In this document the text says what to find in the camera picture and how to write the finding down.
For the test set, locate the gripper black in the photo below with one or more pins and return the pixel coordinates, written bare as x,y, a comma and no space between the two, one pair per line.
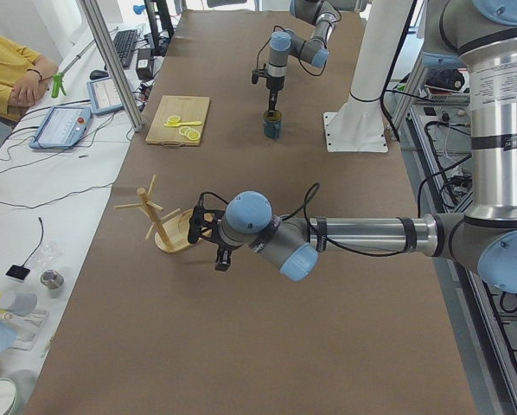
274,84
225,251

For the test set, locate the dark teal cup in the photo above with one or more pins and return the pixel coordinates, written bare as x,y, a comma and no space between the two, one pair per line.
272,121

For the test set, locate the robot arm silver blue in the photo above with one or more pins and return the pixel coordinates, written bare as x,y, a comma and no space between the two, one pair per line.
323,16
482,37

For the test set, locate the wooden cup rack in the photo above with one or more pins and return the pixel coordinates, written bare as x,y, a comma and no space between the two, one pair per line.
170,231

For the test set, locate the small metal cup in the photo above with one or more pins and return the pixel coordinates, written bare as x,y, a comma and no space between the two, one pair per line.
53,281

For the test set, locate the grey cup on tray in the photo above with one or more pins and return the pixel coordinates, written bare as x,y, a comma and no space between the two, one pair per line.
20,303

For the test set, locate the wooden cutting board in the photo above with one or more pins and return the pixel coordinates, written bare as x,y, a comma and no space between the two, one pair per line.
190,108

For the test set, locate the yellow toy spoon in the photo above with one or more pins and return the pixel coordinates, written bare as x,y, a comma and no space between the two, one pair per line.
176,121

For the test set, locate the white pillar with base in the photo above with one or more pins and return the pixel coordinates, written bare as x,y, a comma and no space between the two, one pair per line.
358,126

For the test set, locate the yellow lemon slice toy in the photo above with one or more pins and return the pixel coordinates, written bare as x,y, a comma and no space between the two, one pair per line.
190,134

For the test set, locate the black power adapter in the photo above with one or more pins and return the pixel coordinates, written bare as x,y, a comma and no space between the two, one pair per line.
145,64

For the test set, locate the black keyboard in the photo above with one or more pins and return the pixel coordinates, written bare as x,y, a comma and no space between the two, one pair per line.
125,42

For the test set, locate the far teach pendant tablet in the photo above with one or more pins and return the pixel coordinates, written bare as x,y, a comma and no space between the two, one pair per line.
104,97

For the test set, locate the teach pendant tablet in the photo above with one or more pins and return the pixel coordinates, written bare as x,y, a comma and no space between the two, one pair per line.
104,97
62,128

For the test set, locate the computer mouse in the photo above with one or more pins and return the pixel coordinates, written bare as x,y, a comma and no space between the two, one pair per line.
98,74

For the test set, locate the black square pad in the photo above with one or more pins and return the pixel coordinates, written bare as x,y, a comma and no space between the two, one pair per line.
18,272

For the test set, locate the near teach pendant tablet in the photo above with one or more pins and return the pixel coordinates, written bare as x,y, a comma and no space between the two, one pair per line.
62,128

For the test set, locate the pale green bowl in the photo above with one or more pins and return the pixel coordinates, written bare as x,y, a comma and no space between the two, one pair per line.
10,400

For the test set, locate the person in yellow shirt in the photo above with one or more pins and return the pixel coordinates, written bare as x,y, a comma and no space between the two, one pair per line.
24,77

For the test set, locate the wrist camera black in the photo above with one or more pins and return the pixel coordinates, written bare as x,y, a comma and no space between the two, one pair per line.
258,73
203,223

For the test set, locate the aluminium frame post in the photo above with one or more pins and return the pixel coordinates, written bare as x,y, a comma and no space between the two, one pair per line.
100,31

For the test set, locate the green handled tool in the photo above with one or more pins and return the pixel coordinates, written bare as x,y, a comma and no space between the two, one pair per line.
58,87

